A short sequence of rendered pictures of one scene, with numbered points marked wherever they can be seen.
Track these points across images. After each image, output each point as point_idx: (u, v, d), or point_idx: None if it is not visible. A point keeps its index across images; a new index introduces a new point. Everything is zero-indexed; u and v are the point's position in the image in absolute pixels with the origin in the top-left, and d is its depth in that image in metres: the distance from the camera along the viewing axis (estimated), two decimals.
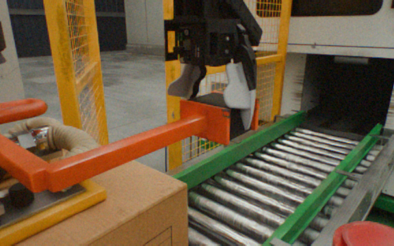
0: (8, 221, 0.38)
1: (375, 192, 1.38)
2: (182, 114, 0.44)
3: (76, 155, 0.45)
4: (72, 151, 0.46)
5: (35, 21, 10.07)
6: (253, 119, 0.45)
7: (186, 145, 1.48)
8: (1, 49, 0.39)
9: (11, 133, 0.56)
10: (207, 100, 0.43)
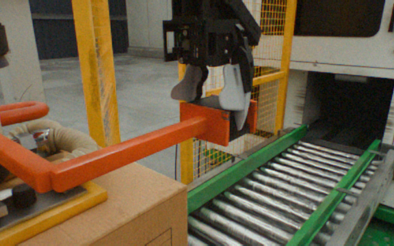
0: (11, 222, 0.38)
1: (373, 206, 1.48)
2: (182, 116, 0.45)
3: (78, 157, 0.45)
4: (74, 153, 0.46)
5: (38, 25, 10.18)
6: (252, 121, 0.46)
7: (197, 161, 1.59)
8: (5, 52, 0.40)
9: (11, 135, 0.57)
10: (207, 103, 0.44)
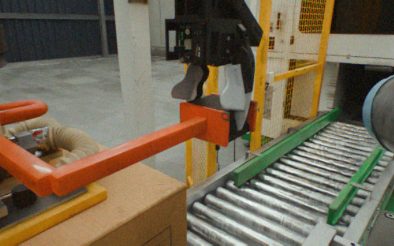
0: (11, 222, 0.38)
1: None
2: (182, 116, 0.45)
3: (77, 156, 0.45)
4: (73, 152, 0.46)
5: (57, 25, 10.62)
6: (251, 121, 0.46)
7: (262, 132, 2.02)
8: (3, 52, 0.40)
9: (10, 133, 0.56)
10: (207, 103, 0.44)
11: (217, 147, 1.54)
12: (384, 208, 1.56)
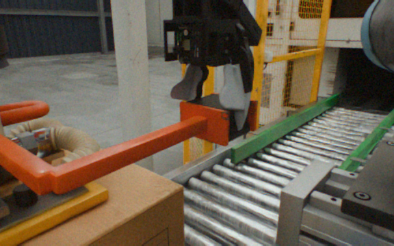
0: (13, 222, 0.39)
1: None
2: (182, 115, 0.45)
3: (79, 156, 0.46)
4: (74, 152, 0.46)
5: (57, 22, 10.59)
6: (252, 121, 0.46)
7: (260, 114, 1.99)
8: (4, 53, 0.40)
9: (13, 134, 0.57)
10: (207, 102, 0.44)
11: None
12: None
